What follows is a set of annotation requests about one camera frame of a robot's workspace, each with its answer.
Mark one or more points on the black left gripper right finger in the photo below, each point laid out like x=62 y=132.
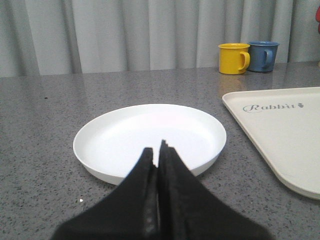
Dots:
x=188 y=211

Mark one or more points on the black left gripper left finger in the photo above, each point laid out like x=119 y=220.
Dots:
x=130 y=212

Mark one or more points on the white round plate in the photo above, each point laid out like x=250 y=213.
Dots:
x=110 y=145

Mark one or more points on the cream rabbit serving tray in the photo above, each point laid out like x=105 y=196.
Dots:
x=284 y=126

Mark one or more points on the yellow enamel mug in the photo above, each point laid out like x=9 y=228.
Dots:
x=234 y=58

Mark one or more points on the blue enamel mug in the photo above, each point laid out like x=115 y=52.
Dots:
x=262 y=56

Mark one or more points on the grey pleated curtain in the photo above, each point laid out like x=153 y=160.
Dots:
x=48 y=37

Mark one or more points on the red enamel mug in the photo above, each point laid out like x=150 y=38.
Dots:
x=317 y=18

